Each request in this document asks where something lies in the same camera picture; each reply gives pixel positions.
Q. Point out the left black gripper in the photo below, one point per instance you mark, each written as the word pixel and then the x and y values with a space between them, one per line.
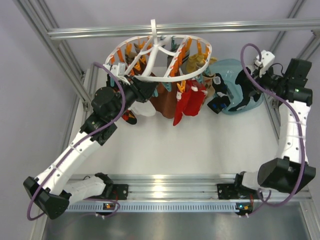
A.
pixel 143 89

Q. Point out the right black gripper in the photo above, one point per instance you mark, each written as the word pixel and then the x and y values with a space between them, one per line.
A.
pixel 255 75

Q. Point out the black blue sock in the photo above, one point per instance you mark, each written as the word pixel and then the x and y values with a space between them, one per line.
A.
pixel 220 99
pixel 250 99

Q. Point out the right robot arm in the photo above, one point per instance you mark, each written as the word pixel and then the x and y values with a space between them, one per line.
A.
pixel 289 171

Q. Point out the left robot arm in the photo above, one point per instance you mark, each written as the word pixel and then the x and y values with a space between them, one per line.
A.
pixel 50 190

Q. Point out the white round clip hanger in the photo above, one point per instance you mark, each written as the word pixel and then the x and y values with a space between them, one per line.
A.
pixel 174 46

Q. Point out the white sock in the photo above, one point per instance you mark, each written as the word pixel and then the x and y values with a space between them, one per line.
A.
pixel 145 109

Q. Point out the argyle red yellow sock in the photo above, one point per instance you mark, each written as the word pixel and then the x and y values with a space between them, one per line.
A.
pixel 129 117

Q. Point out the brown sock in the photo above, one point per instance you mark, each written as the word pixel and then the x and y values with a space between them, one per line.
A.
pixel 166 101

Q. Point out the teal plastic basin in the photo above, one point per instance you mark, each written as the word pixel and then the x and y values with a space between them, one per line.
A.
pixel 229 70

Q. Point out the red santa sock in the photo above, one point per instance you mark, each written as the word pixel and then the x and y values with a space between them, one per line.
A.
pixel 190 97

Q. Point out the mustard yellow sock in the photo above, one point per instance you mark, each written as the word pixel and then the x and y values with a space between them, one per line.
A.
pixel 195 62

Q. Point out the beige argyle sock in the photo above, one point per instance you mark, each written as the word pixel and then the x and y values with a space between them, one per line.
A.
pixel 208 84

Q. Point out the aluminium top crossbar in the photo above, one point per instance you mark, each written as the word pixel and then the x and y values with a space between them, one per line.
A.
pixel 288 24

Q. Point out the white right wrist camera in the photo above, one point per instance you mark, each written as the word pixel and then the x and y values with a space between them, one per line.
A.
pixel 263 63

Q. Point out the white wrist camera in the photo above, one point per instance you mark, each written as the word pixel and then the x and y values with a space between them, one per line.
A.
pixel 263 63
pixel 118 70

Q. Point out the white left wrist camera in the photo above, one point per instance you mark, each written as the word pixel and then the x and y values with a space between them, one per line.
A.
pixel 118 70

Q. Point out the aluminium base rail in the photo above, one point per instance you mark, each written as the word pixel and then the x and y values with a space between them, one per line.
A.
pixel 186 193

